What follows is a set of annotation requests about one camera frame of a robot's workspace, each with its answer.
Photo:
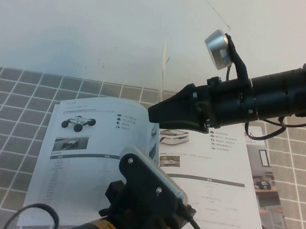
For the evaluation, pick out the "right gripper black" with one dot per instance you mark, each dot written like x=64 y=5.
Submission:
x=226 y=103

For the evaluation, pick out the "black right camera bracket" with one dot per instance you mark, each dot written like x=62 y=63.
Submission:
x=239 y=67

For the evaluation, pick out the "black camera bracket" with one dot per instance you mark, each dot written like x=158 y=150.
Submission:
x=239 y=67
x=144 y=178

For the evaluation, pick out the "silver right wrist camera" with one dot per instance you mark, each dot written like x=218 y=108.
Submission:
x=216 y=47

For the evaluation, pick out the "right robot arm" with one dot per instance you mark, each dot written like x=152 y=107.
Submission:
x=294 y=86

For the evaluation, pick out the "brochure with red title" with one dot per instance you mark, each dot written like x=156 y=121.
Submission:
x=266 y=176

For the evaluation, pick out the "black left camera bracket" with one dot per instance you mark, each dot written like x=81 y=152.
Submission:
x=144 y=178

